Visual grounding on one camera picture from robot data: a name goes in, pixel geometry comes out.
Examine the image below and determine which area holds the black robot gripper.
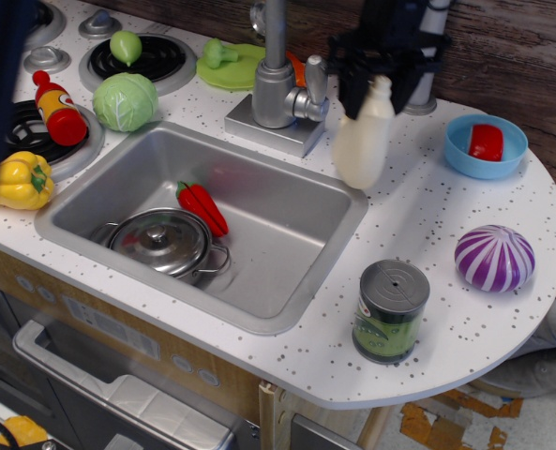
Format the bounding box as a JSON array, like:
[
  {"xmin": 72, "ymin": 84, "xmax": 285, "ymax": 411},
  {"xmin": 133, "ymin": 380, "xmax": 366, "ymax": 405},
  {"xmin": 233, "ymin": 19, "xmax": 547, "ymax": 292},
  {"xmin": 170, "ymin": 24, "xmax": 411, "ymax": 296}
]
[{"xmin": 327, "ymin": 0, "xmax": 451, "ymax": 120}]

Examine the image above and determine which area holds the small green toy pear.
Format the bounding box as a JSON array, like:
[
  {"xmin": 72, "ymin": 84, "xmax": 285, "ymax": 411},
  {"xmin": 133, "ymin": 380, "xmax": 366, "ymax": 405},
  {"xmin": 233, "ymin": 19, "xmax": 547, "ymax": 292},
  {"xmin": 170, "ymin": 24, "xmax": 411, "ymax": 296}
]
[{"xmin": 110, "ymin": 30, "xmax": 143, "ymax": 67}]

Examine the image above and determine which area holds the black burner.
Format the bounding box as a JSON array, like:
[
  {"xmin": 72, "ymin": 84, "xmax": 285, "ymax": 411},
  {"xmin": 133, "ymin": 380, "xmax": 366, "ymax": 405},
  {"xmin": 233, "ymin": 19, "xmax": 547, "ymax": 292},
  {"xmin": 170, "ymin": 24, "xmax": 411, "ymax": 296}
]
[
  {"xmin": 23, "ymin": 1, "xmax": 66, "ymax": 51},
  {"xmin": 2, "ymin": 100, "xmax": 104, "ymax": 183},
  {"xmin": 79, "ymin": 34, "xmax": 197, "ymax": 96}
]

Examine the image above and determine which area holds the yellow object with black cable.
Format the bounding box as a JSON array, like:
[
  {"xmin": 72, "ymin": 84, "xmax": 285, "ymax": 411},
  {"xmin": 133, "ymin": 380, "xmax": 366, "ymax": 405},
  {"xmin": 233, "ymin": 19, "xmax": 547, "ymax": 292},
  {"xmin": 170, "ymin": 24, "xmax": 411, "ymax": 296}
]
[{"xmin": 0, "ymin": 415, "xmax": 49, "ymax": 448}]

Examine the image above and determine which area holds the grey vertical pole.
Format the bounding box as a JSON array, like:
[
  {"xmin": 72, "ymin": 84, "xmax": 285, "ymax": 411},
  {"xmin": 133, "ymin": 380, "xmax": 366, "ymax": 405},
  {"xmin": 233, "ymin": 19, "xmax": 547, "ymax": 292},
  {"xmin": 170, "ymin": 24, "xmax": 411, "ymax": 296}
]
[{"xmin": 403, "ymin": 0, "xmax": 452, "ymax": 115}]

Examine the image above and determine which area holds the green toy cabbage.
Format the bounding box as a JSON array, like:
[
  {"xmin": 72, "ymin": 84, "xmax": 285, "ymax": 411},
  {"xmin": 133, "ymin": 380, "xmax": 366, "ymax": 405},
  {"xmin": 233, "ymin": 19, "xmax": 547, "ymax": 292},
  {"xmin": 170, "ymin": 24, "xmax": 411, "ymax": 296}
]
[{"xmin": 92, "ymin": 73, "xmax": 158, "ymax": 132}]

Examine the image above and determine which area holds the orange toy carrot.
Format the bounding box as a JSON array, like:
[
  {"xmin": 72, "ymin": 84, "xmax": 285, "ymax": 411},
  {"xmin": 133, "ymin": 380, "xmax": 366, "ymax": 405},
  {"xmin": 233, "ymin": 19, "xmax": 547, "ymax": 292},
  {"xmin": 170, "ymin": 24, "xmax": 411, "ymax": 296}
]
[{"xmin": 286, "ymin": 51, "xmax": 307, "ymax": 87}]

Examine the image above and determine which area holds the red yellow ketchup bottle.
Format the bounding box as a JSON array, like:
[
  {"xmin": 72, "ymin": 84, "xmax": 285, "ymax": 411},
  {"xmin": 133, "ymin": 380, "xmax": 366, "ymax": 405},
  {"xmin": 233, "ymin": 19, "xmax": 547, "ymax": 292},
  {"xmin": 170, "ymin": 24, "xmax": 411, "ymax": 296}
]
[{"xmin": 32, "ymin": 70, "xmax": 88, "ymax": 146}]

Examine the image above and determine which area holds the front left black burner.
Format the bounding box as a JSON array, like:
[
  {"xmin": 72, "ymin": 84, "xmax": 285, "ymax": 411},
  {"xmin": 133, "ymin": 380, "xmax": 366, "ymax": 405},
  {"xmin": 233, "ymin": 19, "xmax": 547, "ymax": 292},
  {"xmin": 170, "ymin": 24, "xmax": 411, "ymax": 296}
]
[{"xmin": 2, "ymin": 100, "xmax": 104, "ymax": 183}]

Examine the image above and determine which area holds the silver oven door handle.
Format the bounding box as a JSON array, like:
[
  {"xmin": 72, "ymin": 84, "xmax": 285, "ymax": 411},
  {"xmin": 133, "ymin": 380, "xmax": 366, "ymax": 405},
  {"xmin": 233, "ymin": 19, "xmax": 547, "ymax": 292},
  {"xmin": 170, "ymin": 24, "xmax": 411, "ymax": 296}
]
[{"xmin": 13, "ymin": 320, "xmax": 236, "ymax": 449}]

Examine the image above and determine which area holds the yellow toy bell pepper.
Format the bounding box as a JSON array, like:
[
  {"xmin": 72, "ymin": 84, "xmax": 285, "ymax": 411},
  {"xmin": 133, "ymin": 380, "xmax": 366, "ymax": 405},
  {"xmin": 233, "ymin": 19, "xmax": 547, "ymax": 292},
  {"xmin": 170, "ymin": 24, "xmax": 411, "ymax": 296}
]
[{"xmin": 0, "ymin": 151, "xmax": 54, "ymax": 211}]

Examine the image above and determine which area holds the back left black burner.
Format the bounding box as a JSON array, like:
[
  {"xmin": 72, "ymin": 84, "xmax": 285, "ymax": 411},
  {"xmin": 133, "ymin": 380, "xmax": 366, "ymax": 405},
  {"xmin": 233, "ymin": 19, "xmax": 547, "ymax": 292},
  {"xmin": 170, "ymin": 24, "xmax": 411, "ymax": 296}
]
[{"xmin": 23, "ymin": 1, "xmax": 66, "ymax": 51}]

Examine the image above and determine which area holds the silver toy faucet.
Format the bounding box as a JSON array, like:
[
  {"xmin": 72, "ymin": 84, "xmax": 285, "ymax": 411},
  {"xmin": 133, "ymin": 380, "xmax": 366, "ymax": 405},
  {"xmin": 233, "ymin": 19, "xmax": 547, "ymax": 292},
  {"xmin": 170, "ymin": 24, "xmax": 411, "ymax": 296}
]
[{"xmin": 224, "ymin": 1, "xmax": 330, "ymax": 158}]

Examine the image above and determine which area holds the steel pot with lid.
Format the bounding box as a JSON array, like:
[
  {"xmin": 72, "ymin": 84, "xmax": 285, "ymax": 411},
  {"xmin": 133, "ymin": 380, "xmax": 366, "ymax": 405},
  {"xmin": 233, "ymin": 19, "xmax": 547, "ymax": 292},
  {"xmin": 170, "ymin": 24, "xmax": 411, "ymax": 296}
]
[{"xmin": 90, "ymin": 208, "xmax": 231, "ymax": 285}]

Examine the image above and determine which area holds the green toy plate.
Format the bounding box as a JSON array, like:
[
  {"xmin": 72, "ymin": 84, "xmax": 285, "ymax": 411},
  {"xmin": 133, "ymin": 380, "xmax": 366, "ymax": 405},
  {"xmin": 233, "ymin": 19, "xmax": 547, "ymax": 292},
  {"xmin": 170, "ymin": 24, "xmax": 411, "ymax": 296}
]
[{"xmin": 196, "ymin": 43, "xmax": 265, "ymax": 90}]

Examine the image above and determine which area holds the green labelled toy can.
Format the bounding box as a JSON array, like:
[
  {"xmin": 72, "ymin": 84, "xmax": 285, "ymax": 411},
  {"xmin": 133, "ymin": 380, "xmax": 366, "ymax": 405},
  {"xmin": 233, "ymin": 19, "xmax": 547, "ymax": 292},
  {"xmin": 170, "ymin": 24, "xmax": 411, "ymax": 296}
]
[{"xmin": 352, "ymin": 260, "xmax": 430, "ymax": 364}]

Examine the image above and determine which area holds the back right black burner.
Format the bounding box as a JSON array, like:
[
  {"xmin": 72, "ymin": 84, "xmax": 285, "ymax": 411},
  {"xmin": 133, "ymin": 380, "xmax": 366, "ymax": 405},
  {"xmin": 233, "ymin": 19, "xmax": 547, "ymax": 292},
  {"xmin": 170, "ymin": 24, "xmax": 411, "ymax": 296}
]
[{"xmin": 79, "ymin": 34, "xmax": 197, "ymax": 96}]

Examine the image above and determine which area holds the purple white striped onion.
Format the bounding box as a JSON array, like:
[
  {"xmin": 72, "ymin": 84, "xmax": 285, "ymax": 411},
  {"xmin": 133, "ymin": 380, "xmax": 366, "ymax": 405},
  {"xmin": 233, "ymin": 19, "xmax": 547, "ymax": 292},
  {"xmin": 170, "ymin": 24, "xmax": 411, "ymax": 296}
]
[{"xmin": 454, "ymin": 225, "xmax": 536, "ymax": 293}]

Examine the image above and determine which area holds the red toy chili pepper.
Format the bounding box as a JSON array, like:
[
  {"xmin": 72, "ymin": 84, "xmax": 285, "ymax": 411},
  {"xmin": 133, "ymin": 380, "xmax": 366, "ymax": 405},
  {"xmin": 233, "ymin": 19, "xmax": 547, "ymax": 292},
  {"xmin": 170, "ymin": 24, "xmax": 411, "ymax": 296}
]
[{"xmin": 176, "ymin": 181, "xmax": 229, "ymax": 237}]

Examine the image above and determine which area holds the light blue bowl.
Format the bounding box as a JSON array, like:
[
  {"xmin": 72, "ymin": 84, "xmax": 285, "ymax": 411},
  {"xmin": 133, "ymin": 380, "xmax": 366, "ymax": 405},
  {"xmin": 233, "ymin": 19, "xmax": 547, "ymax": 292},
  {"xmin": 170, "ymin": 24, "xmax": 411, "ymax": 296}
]
[{"xmin": 444, "ymin": 114, "xmax": 528, "ymax": 180}]

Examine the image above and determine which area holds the red toy food slice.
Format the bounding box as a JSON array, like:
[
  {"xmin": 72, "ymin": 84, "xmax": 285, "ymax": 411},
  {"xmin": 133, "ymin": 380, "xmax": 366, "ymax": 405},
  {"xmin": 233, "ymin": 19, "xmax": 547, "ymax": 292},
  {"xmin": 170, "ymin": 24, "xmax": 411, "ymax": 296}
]
[{"xmin": 468, "ymin": 124, "xmax": 503, "ymax": 162}]

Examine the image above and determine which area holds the green toy broccoli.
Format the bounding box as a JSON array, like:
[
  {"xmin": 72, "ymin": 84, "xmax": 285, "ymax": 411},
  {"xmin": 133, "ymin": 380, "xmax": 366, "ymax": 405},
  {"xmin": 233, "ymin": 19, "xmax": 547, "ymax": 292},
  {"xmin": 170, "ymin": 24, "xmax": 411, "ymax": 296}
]
[{"xmin": 203, "ymin": 38, "xmax": 239, "ymax": 69}]

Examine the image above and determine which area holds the cream detergent bottle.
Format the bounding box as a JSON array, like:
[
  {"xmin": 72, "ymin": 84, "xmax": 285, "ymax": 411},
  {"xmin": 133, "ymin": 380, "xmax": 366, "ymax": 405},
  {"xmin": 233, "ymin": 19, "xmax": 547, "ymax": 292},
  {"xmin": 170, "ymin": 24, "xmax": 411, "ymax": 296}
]
[{"xmin": 332, "ymin": 75, "xmax": 395, "ymax": 190}]

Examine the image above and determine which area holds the silver stove knob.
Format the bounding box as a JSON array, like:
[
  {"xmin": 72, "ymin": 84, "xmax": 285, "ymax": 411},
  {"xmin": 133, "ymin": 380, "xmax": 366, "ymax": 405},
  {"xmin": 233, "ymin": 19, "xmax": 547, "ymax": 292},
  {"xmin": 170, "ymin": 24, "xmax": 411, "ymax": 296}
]
[
  {"xmin": 78, "ymin": 9, "xmax": 122, "ymax": 39},
  {"xmin": 23, "ymin": 46, "xmax": 71, "ymax": 74}
]

